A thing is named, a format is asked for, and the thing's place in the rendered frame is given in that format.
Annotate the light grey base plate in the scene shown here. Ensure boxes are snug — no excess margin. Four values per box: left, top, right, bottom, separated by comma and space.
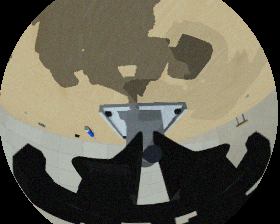
99, 102, 188, 152

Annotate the dark grey metal shaft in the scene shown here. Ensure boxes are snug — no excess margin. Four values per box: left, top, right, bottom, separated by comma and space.
142, 145, 162, 163

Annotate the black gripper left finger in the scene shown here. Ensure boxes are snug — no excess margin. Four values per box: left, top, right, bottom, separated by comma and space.
72, 132, 143, 205

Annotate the blue screwdriver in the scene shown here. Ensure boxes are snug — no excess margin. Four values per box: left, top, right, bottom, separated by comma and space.
84, 126, 95, 138

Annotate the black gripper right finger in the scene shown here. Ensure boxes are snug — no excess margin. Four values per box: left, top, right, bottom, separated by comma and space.
153, 131, 230, 201

